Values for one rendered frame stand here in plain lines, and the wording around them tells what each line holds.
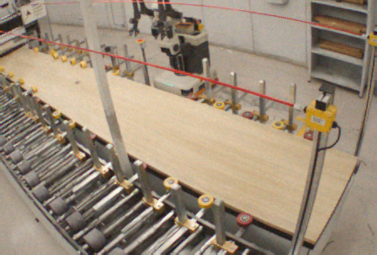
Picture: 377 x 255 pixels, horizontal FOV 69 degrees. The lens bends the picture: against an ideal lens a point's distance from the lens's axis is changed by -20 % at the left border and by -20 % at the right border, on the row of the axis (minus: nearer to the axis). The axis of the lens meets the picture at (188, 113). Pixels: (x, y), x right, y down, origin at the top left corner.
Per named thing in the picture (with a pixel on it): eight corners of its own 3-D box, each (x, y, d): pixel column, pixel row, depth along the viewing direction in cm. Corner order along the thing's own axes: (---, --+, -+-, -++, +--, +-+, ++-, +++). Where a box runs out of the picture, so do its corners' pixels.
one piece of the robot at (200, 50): (182, 67, 483) (174, 14, 439) (213, 75, 452) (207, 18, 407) (167, 77, 463) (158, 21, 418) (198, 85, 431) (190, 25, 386)
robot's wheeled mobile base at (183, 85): (184, 72, 498) (182, 58, 484) (220, 82, 461) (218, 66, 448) (152, 93, 456) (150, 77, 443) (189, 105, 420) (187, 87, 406)
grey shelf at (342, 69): (316, 71, 471) (316, -25, 388) (367, 85, 418) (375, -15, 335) (307, 82, 444) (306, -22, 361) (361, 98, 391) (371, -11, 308)
